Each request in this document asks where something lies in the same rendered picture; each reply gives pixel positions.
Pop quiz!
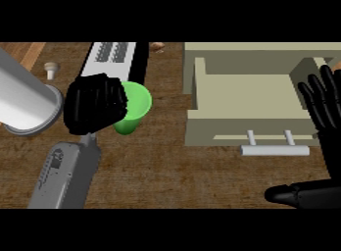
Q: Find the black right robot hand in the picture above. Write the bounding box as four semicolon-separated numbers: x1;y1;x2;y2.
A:
263;64;341;210

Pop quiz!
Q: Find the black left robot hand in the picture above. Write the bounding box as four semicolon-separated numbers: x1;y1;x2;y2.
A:
62;72;130;135

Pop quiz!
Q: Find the green cup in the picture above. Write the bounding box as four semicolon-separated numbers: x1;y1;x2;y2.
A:
111;80;154;136

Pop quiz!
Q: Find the beige drawer front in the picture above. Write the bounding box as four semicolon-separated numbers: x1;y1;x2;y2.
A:
183;109;325;148

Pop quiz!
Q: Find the beige open drawer box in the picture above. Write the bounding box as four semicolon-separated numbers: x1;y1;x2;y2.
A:
192;56;335;121

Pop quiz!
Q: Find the small white knob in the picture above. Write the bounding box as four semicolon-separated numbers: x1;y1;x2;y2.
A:
43;62;61;81

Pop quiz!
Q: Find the large white cylinder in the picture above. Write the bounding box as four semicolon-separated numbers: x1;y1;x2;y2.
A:
0;41;65;137

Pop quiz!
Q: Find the small tan object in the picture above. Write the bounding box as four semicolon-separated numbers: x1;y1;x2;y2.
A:
149;41;167;55

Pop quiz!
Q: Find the beige cabinet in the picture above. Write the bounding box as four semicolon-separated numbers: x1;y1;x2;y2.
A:
182;41;341;96

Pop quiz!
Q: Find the white drawer handle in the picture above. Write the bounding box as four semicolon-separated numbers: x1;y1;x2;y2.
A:
239;129;310;157

